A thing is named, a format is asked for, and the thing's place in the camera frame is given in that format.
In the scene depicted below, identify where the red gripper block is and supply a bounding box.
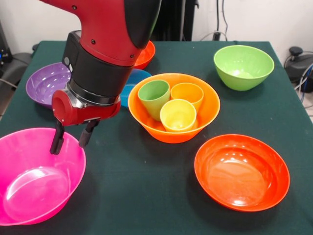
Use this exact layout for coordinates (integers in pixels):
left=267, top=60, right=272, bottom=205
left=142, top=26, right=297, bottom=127
left=49, top=90, right=122, bottom=155

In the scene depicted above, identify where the green plastic cup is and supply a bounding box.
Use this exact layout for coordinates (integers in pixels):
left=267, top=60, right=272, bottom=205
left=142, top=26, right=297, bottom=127
left=137, top=80, right=171, bottom=122

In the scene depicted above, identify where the yellow plastic cup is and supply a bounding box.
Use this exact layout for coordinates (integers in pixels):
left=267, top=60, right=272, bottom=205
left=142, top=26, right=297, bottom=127
left=160, top=98, right=197, bottom=133

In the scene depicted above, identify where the orange plastic cup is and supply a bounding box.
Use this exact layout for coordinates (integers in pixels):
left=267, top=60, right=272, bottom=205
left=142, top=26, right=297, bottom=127
left=170, top=82, right=204, bottom=112

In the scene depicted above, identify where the orange plastic bowl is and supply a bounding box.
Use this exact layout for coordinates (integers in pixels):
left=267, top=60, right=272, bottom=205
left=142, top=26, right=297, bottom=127
left=128, top=72, right=221, bottom=144

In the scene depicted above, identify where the black computer tower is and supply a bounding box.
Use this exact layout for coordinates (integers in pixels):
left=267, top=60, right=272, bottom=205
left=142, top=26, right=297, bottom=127
left=0, top=19, right=13, bottom=71

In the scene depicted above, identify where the pink plastic bowl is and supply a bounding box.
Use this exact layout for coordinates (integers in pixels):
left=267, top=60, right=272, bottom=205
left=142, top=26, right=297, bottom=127
left=0, top=127, right=87, bottom=226

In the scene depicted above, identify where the purple plastic bowl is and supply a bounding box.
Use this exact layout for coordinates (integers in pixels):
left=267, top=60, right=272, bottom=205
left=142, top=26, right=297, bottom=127
left=25, top=62, right=72, bottom=110

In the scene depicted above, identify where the blue plastic bowl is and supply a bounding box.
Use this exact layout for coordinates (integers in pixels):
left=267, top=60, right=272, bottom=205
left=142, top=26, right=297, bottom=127
left=119, top=69, right=152, bottom=108

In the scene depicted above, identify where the red plastic bowl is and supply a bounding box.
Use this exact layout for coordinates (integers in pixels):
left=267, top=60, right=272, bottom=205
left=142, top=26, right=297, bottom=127
left=134, top=40, right=156, bottom=70
left=194, top=134, right=291, bottom=212

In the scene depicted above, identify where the dark green table cloth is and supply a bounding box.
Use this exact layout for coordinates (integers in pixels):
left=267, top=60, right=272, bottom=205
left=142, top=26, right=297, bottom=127
left=0, top=40, right=313, bottom=235

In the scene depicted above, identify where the green plastic bowl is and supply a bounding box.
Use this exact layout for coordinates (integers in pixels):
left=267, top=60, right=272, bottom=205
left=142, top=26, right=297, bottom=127
left=213, top=45, right=275, bottom=92

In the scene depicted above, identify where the grey cable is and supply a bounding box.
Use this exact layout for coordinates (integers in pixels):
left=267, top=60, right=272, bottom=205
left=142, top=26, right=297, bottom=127
left=0, top=77, right=18, bottom=89

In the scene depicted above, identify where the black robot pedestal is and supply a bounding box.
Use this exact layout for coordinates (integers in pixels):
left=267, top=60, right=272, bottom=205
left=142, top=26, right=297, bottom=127
left=150, top=0, right=199, bottom=42

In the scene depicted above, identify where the black hanging cable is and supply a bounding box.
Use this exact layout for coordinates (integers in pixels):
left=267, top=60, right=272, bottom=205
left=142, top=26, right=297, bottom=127
left=212, top=0, right=230, bottom=41

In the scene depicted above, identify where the blue cable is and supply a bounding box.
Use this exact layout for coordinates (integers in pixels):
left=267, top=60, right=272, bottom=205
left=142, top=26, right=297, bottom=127
left=299, top=62, right=313, bottom=94

